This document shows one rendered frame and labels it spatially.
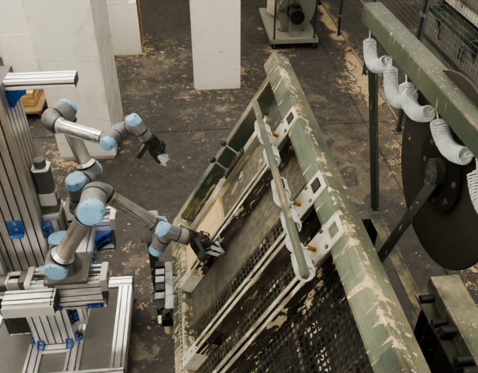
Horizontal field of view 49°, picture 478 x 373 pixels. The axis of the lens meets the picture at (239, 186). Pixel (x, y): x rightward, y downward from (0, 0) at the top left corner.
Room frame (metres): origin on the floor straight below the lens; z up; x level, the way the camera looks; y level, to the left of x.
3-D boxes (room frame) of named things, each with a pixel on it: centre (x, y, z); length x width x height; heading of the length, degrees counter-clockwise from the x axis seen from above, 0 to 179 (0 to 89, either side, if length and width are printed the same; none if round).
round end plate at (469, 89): (1.72, -0.80, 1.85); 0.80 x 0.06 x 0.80; 7
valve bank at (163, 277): (2.08, 0.45, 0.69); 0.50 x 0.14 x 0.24; 7
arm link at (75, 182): (2.47, 0.95, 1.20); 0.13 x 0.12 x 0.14; 160
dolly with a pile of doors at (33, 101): (5.53, 2.54, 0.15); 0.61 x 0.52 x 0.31; 5
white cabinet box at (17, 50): (6.43, 2.62, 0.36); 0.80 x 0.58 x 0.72; 5
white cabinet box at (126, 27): (7.31, 1.69, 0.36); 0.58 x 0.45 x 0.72; 95
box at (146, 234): (2.50, 0.57, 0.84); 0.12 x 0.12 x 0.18; 7
